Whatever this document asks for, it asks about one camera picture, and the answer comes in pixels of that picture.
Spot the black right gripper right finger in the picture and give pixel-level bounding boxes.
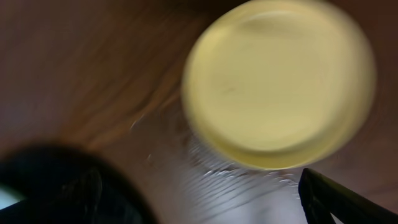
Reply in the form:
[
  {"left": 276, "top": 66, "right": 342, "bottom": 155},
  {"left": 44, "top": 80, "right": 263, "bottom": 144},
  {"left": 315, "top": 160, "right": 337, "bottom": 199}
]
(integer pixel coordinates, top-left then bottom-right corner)
[{"left": 298, "top": 168, "right": 397, "bottom": 224}]

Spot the lower light blue plate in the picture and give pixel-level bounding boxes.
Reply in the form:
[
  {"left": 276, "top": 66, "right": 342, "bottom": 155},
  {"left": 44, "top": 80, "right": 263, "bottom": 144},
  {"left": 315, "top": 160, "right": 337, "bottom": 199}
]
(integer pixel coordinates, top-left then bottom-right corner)
[{"left": 0, "top": 184, "right": 25, "bottom": 210}]

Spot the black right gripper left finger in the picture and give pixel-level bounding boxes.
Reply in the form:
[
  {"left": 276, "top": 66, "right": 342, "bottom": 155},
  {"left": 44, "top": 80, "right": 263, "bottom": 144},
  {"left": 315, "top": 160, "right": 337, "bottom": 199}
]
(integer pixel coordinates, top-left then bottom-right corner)
[{"left": 1, "top": 170, "right": 103, "bottom": 224}]

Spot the yellow plate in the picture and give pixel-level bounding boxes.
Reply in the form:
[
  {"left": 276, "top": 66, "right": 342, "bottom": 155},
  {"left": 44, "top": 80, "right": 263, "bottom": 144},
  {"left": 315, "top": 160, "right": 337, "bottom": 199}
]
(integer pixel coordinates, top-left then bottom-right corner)
[{"left": 182, "top": 1, "right": 376, "bottom": 170}]

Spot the black round tray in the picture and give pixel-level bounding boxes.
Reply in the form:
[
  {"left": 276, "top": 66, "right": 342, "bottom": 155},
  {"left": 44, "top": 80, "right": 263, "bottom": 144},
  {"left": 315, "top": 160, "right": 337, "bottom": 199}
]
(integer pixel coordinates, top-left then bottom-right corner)
[{"left": 1, "top": 144, "right": 159, "bottom": 224}]

